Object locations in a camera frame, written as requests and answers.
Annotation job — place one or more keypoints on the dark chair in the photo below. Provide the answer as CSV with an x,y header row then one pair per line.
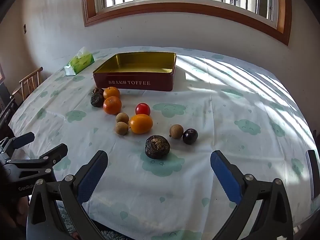
x,y
6,115

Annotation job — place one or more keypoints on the white cloud-print tablecloth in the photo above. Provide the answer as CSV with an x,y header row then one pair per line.
x,y
200,192

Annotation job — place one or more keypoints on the fluffy blue-grey garment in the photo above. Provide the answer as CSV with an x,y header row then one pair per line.
x,y
112,233

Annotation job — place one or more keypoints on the dark brown water chestnut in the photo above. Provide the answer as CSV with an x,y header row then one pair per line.
x,y
98,90
97,101
157,147

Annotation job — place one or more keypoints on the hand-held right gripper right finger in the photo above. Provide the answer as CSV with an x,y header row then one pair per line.
x,y
225,175

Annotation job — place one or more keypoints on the dark wall switch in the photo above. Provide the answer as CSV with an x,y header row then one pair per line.
x,y
25,28

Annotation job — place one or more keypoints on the mandarin orange with stem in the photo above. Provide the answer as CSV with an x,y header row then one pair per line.
x,y
112,93

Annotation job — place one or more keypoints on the light wooden chair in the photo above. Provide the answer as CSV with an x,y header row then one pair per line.
x,y
30,78

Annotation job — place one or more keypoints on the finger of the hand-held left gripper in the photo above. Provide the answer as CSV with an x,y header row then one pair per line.
x,y
23,140
56,152

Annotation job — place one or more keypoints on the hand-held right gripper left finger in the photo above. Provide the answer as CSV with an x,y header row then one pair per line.
x,y
91,177

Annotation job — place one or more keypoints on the green tissue box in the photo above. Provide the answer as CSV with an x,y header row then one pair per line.
x,y
80,63

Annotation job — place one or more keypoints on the wooden framed barred window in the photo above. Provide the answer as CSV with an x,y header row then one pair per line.
x,y
175,8

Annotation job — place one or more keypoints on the dark red gold-lined tin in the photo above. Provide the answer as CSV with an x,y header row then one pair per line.
x,y
135,82

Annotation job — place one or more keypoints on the oval orange kumquat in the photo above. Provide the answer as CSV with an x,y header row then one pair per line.
x,y
140,124

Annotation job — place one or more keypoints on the red cherry tomato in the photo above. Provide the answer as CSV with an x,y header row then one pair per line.
x,y
142,109

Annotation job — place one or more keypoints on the dark purple plum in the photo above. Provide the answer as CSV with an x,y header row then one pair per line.
x,y
190,136

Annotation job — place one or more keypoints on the tan longan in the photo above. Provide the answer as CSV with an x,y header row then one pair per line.
x,y
121,128
176,131
122,117

